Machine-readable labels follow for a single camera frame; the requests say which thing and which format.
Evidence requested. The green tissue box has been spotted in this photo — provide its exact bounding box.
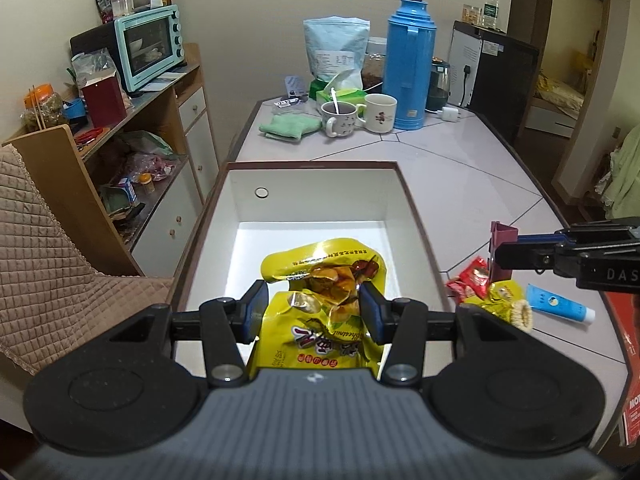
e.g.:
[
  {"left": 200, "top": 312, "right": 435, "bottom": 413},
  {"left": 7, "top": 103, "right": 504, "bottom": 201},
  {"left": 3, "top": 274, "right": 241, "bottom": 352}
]
[{"left": 309, "top": 70, "right": 367, "bottom": 110}]

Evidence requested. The light blue foil bag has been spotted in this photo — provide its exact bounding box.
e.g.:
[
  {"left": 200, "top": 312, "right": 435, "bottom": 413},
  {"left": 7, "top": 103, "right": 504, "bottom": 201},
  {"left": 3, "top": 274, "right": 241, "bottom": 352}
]
[{"left": 303, "top": 16, "right": 370, "bottom": 89}]

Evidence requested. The teal toaster oven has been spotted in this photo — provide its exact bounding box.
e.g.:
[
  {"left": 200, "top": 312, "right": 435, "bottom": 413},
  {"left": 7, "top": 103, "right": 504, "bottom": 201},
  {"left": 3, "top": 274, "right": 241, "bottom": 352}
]
[{"left": 114, "top": 4, "right": 186, "bottom": 93}]

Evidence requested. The patterned mug with spoon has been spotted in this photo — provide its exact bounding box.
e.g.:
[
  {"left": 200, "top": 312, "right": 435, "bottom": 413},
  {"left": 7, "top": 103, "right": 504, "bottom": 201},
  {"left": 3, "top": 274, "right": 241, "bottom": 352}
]
[{"left": 320, "top": 101, "right": 366, "bottom": 139}]

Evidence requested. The white power adapter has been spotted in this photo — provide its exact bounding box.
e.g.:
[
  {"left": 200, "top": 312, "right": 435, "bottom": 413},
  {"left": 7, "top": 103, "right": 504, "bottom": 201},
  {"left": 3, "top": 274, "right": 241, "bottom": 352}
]
[{"left": 438, "top": 106, "right": 460, "bottom": 122}]

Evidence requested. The dark red box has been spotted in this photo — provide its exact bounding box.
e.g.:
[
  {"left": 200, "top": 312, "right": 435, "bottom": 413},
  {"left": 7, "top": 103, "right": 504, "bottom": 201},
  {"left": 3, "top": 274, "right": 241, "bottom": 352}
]
[{"left": 81, "top": 75, "right": 126, "bottom": 128}]

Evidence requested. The white mug with red print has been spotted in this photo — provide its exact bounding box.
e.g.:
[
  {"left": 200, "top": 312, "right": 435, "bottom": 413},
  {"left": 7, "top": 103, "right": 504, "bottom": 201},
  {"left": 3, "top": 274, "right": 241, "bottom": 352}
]
[{"left": 357, "top": 93, "right": 397, "bottom": 134}]

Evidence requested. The blue thermos flask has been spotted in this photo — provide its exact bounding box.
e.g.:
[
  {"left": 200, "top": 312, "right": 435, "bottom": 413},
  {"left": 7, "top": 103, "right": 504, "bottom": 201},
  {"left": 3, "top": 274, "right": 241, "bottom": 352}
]
[{"left": 383, "top": 0, "right": 437, "bottom": 130}]

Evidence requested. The small yellow snack packet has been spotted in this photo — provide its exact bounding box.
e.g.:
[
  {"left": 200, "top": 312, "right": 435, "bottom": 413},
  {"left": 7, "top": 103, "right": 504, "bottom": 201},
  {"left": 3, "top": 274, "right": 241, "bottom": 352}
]
[{"left": 463, "top": 280, "right": 525, "bottom": 322}]

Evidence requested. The blue hand cream tube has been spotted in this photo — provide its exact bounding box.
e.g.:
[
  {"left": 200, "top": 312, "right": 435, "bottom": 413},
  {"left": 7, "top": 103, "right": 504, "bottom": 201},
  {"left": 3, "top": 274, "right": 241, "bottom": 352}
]
[{"left": 526, "top": 284, "right": 596, "bottom": 325}]

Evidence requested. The beige ring cracker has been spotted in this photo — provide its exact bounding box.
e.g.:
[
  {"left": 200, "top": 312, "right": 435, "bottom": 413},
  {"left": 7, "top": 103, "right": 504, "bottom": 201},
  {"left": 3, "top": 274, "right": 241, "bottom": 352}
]
[{"left": 509, "top": 299, "right": 534, "bottom": 333}]

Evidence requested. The quilted beige chair cover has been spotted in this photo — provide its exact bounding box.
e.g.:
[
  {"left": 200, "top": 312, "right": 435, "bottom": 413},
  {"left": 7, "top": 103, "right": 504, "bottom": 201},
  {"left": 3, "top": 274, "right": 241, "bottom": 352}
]
[{"left": 1, "top": 146, "right": 172, "bottom": 375}]

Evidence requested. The large yellow snack bag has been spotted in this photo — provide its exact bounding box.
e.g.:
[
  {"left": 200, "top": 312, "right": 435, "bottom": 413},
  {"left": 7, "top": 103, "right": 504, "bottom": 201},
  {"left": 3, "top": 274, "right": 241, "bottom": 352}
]
[{"left": 248, "top": 238, "right": 386, "bottom": 377}]

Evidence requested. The red snack packet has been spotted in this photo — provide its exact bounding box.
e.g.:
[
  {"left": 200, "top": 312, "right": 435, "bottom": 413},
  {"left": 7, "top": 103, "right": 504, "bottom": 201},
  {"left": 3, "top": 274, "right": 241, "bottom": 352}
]
[{"left": 446, "top": 256, "right": 490, "bottom": 302}]

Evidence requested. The green folded cloth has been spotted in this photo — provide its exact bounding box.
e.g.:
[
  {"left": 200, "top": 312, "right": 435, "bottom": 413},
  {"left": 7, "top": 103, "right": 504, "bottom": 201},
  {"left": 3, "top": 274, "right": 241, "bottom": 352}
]
[{"left": 259, "top": 114, "right": 322, "bottom": 143}]

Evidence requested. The orange lid glass jar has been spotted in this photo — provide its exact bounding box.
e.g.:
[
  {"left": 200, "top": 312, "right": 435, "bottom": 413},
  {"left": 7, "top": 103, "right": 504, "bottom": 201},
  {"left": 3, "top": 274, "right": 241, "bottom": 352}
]
[{"left": 21, "top": 84, "right": 67, "bottom": 132}]

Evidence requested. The red cardboard box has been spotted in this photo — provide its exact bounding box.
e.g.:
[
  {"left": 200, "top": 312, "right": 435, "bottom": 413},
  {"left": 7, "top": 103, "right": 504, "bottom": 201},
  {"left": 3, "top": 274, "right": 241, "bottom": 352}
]
[{"left": 605, "top": 292, "right": 640, "bottom": 446}]

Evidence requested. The brown storage box white inside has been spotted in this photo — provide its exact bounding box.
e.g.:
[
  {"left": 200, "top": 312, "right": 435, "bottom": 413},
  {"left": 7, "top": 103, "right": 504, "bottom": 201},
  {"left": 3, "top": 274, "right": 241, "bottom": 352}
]
[{"left": 169, "top": 160, "right": 452, "bottom": 378}]

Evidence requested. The wooden shelf cabinet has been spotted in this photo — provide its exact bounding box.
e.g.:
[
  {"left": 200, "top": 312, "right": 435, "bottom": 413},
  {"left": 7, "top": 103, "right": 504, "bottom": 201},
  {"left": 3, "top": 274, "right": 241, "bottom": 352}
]
[{"left": 6, "top": 44, "right": 219, "bottom": 278}]

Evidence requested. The black refrigerator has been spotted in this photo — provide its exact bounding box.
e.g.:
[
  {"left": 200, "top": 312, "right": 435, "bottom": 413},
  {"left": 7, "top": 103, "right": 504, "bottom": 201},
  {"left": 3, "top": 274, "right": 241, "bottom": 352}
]
[{"left": 448, "top": 21, "right": 540, "bottom": 144}]

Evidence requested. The dark green electric kettle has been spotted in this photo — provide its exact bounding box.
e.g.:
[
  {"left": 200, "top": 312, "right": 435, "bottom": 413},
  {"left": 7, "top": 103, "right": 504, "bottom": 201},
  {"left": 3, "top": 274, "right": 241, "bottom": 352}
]
[{"left": 425, "top": 58, "right": 450, "bottom": 113}]

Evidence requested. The white striped card stand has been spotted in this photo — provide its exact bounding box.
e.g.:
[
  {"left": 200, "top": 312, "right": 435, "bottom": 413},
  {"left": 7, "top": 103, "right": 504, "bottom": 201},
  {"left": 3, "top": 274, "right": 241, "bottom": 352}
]
[{"left": 284, "top": 75, "right": 308, "bottom": 100}]

